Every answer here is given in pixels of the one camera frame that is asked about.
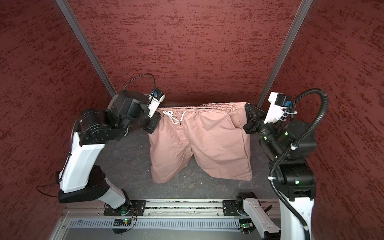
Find right circuit board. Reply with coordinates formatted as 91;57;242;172
239;219;255;231

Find right aluminium corner post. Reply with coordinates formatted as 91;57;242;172
257;0;313;108

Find aluminium corner post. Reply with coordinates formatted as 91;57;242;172
257;0;313;108
55;0;117;97

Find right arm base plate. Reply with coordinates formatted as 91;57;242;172
222;200;240;217

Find left circuit board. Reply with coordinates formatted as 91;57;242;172
112;219;132;228

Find slotted white cable duct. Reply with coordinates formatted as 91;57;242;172
67;218;239;231

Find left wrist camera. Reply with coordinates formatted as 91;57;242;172
148;88;166;118

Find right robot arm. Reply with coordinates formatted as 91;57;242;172
235;104;318;240

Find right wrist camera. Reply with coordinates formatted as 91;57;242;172
264;92;292;124

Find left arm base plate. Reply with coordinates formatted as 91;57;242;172
104;200;147;216

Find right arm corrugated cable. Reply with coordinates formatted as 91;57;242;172
268;88;330;232

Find circuit board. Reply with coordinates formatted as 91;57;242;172
239;219;255;231
112;219;132;228

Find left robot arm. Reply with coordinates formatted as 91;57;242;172
56;88;165;214

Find pink shorts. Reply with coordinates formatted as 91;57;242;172
149;102;252;184

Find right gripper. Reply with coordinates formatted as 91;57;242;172
244;102;287;156

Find left aluminium corner post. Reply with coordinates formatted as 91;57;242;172
55;0;117;97

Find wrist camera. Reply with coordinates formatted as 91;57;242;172
264;92;292;124
148;88;166;118

